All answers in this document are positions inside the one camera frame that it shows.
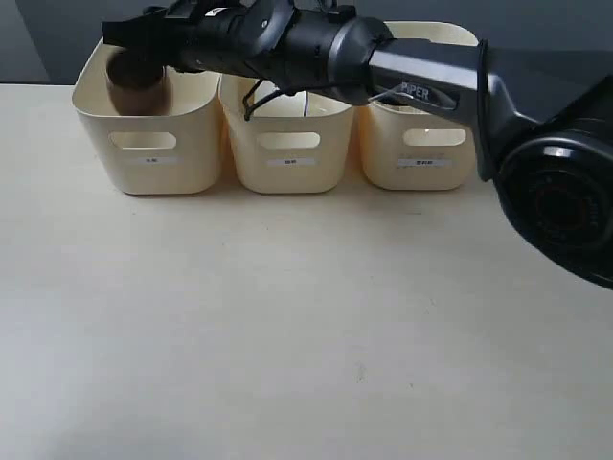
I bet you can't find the left cream plastic bin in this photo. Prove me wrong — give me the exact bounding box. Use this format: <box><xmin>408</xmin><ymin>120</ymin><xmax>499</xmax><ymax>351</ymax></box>
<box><xmin>72</xmin><ymin>42</ymin><xmax>225</xmax><ymax>196</ymax></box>

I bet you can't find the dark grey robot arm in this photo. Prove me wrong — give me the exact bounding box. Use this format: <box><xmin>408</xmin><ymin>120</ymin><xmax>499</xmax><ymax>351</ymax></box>
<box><xmin>102</xmin><ymin>1</ymin><xmax>612</xmax><ymax>288</ymax></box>

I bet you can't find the cream plastic bin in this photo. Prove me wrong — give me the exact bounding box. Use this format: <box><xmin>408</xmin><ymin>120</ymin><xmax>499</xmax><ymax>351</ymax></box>
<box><xmin>72</xmin><ymin>42</ymin><xmax>225</xmax><ymax>196</ymax></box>
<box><xmin>218</xmin><ymin>75</ymin><xmax>354</xmax><ymax>195</ymax></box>
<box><xmin>355</xmin><ymin>22</ymin><xmax>480</xmax><ymax>193</ymax></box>

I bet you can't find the white paper cup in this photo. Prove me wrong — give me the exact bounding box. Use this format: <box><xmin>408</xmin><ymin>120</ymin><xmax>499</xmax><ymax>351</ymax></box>
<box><xmin>303</xmin><ymin>91</ymin><xmax>309</xmax><ymax>117</ymax></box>

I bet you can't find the middle cream plastic bin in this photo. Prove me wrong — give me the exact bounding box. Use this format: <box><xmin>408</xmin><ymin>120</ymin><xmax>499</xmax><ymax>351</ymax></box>
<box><xmin>218</xmin><ymin>75</ymin><xmax>354</xmax><ymax>195</ymax></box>

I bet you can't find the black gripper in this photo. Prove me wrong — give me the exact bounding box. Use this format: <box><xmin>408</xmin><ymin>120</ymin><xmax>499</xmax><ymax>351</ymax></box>
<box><xmin>101</xmin><ymin>1</ymin><xmax>345</xmax><ymax>91</ymax></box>

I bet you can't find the right cream plastic bin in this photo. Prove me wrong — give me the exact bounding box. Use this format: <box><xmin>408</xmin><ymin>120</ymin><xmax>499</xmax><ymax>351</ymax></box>
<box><xmin>355</xmin><ymin>22</ymin><xmax>480</xmax><ymax>193</ymax></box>

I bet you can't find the brown wooden cup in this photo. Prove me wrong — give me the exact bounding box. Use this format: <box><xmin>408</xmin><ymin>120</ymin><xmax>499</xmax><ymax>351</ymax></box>
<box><xmin>105</xmin><ymin>49</ymin><xmax>169</xmax><ymax>116</ymax></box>

